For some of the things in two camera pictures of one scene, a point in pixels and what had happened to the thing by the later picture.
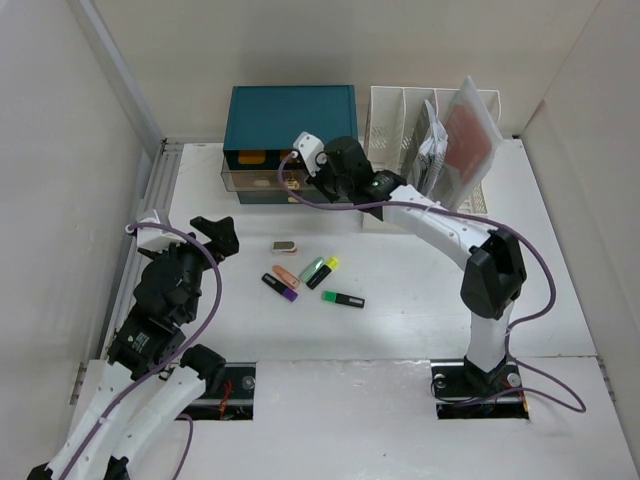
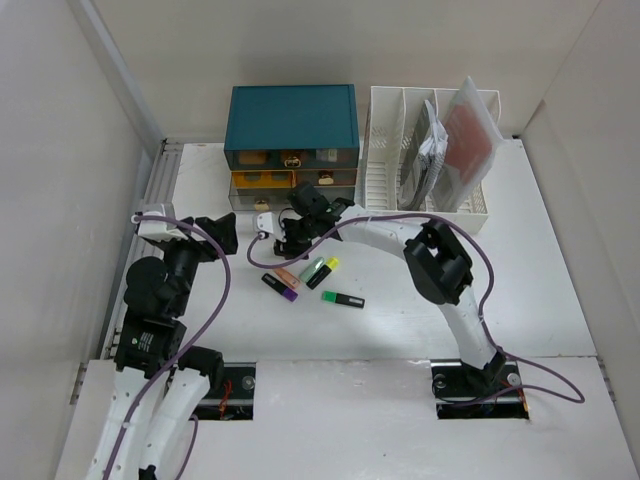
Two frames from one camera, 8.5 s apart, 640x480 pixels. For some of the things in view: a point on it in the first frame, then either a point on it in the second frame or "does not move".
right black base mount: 464,391 does not move
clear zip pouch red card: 471,138 does not move
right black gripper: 316,180 to 288,248
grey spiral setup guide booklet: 425,157 does not move
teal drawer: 263,180 to 291,159
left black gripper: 224,241 does not move
